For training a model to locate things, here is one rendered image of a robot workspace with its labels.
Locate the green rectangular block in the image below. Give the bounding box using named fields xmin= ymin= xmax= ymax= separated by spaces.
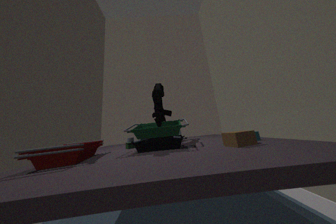
xmin=126 ymin=142 xmax=135 ymax=149

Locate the small teal cube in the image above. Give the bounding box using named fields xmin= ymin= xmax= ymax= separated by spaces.
xmin=255 ymin=132 xmax=261 ymax=141

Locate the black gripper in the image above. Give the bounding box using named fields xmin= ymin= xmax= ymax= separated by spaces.
xmin=152 ymin=105 xmax=165 ymax=127

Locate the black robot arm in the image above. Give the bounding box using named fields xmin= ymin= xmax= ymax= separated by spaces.
xmin=152 ymin=83 xmax=172 ymax=116

